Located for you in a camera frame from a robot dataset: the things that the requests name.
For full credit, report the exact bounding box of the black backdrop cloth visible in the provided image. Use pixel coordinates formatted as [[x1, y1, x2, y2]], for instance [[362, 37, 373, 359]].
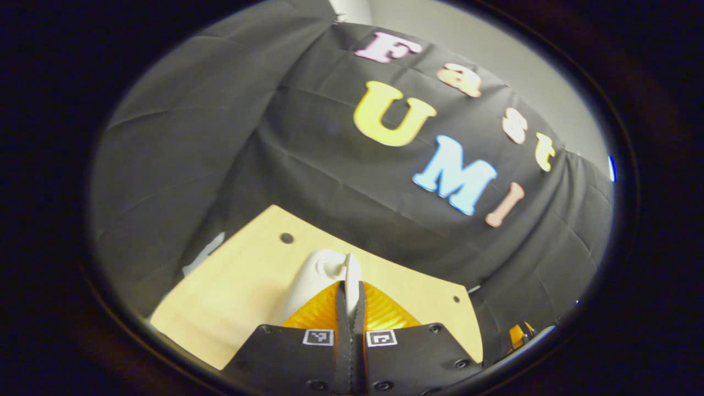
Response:
[[91, 0, 614, 365]]

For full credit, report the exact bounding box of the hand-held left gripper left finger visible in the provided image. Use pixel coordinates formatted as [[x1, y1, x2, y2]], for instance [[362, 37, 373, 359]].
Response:
[[223, 280, 351, 395]]

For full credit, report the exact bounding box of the white suitcase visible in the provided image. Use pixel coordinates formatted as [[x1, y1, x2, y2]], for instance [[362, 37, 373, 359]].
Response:
[[282, 249, 362, 326]]

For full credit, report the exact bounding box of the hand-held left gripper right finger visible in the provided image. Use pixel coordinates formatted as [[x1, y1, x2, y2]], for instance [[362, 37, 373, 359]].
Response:
[[351, 280, 485, 395]]

